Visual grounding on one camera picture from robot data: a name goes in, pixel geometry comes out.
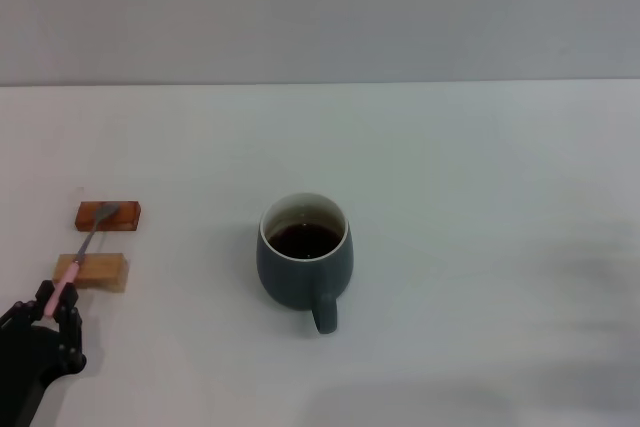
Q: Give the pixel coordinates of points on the light wooden block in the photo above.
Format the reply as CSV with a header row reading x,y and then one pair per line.
x,y
107,272

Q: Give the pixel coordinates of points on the dark brown wooden block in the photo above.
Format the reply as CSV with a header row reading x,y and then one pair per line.
x,y
125,217

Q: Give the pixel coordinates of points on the grey ceramic coffee cup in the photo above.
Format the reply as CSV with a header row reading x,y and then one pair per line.
x,y
295,282

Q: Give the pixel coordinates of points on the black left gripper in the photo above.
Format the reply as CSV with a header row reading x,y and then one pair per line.
x,y
25,367

